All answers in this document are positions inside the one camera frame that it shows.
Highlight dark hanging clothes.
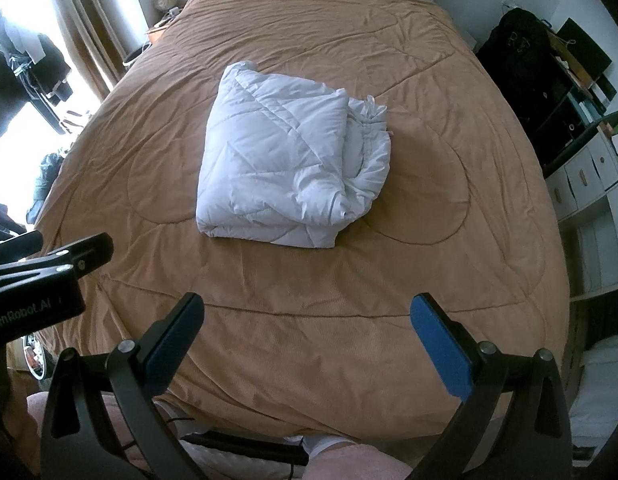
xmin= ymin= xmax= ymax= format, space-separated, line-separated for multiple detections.
xmin=0 ymin=12 xmax=72 ymax=126

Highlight black paper bag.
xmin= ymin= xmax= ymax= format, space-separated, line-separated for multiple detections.
xmin=559 ymin=17 xmax=613 ymax=81

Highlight wooden nightstand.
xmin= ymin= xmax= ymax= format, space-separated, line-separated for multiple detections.
xmin=145 ymin=7 xmax=182 ymax=46

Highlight round metal-rimmed object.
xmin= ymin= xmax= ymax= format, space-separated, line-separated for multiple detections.
xmin=21 ymin=332 xmax=54 ymax=381

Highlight dark shelf unit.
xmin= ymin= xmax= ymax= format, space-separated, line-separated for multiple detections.
xmin=539 ymin=30 xmax=618 ymax=176

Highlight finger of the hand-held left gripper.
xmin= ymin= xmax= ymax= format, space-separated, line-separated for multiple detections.
xmin=0 ymin=230 xmax=44 ymax=267
xmin=39 ymin=232 xmax=114 ymax=281

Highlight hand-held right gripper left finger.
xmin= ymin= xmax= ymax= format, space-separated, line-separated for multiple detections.
xmin=40 ymin=291 xmax=206 ymax=480

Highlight dark blue cloth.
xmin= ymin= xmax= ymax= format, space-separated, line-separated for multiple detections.
xmin=31 ymin=152 xmax=64 ymax=218

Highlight white bedding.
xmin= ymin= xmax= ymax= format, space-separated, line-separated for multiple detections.
xmin=571 ymin=332 xmax=618 ymax=461

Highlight black backpack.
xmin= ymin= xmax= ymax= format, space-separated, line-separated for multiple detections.
xmin=476 ymin=7 xmax=572 ymax=161

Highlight beige curtain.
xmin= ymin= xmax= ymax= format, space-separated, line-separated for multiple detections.
xmin=44 ymin=0 xmax=144 ymax=103

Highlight white puffer jacket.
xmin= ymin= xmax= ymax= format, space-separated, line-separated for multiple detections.
xmin=195 ymin=60 xmax=392 ymax=249

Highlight white round bin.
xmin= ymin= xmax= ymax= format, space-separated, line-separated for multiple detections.
xmin=123 ymin=45 xmax=152 ymax=67

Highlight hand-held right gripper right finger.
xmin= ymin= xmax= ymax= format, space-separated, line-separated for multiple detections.
xmin=410 ymin=292 xmax=574 ymax=480

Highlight white drawer cabinet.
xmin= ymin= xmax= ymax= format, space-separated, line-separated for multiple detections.
xmin=544 ymin=130 xmax=618 ymax=301

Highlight person's pink pants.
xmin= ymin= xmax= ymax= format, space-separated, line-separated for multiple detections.
xmin=24 ymin=390 xmax=414 ymax=480

